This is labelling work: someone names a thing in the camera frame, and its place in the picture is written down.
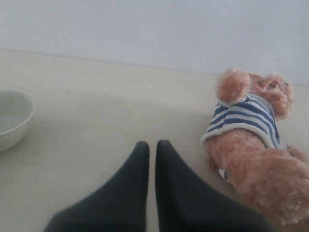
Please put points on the tan teddy bear striped sweater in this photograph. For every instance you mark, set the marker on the tan teddy bear striped sweater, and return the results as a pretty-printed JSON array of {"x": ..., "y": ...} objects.
[{"x": 244, "y": 146}]

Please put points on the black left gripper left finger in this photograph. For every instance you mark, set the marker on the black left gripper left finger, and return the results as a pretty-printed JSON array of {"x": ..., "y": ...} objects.
[{"x": 117, "y": 206}]

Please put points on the white bowl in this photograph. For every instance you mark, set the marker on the white bowl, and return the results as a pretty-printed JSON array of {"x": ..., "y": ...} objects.
[{"x": 16, "y": 110}]

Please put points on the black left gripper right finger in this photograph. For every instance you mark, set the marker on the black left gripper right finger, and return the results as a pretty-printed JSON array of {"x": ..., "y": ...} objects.
[{"x": 185, "y": 203}]

